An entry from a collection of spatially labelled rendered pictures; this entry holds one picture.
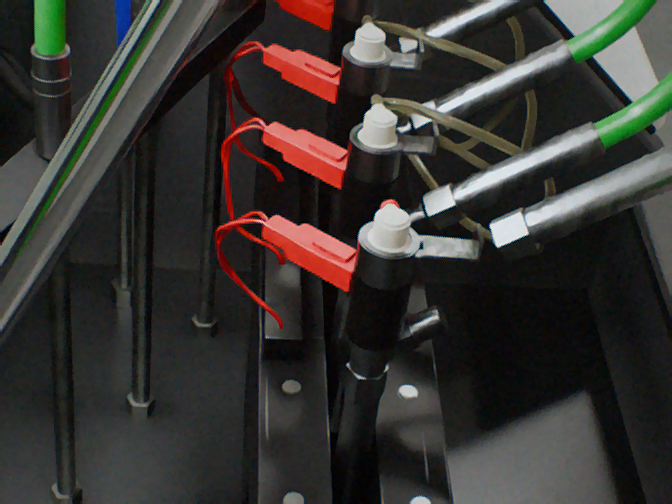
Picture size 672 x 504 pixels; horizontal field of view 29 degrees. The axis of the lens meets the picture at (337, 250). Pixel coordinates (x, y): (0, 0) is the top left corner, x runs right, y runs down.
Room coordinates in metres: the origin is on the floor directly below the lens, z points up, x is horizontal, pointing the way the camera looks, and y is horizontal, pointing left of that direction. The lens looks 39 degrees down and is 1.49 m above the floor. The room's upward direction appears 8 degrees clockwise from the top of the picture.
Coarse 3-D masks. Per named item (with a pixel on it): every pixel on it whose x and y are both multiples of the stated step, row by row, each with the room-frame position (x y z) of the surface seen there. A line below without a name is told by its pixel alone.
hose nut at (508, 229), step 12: (504, 216) 0.48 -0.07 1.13; (516, 216) 0.47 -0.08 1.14; (492, 228) 0.47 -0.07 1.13; (504, 228) 0.47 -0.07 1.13; (516, 228) 0.47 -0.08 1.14; (504, 240) 0.46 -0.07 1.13; (516, 240) 0.46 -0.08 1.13; (528, 240) 0.46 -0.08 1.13; (504, 252) 0.46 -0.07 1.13; (516, 252) 0.46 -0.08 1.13; (528, 252) 0.46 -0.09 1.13
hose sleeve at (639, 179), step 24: (624, 168) 0.48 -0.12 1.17; (648, 168) 0.47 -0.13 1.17; (576, 192) 0.47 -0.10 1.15; (600, 192) 0.47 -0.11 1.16; (624, 192) 0.47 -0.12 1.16; (648, 192) 0.47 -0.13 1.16; (528, 216) 0.47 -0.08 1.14; (552, 216) 0.47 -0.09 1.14; (576, 216) 0.46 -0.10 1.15; (600, 216) 0.47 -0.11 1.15; (552, 240) 0.47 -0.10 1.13
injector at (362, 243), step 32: (384, 256) 0.45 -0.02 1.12; (352, 288) 0.46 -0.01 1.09; (384, 288) 0.45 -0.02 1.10; (352, 320) 0.46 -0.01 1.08; (384, 320) 0.45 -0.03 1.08; (416, 320) 0.46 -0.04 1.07; (352, 352) 0.45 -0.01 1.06; (384, 352) 0.45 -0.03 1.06; (352, 384) 0.46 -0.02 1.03; (384, 384) 0.46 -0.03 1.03; (352, 416) 0.46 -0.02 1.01; (352, 448) 0.46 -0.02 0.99; (352, 480) 0.46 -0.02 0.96
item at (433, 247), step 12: (420, 240) 0.47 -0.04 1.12; (432, 240) 0.47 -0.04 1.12; (444, 240) 0.47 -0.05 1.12; (456, 240) 0.47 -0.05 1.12; (468, 240) 0.48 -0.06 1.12; (420, 252) 0.46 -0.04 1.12; (432, 252) 0.46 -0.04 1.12; (444, 252) 0.46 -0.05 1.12; (456, 252) 0.46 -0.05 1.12; (468, 252) 0.47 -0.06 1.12
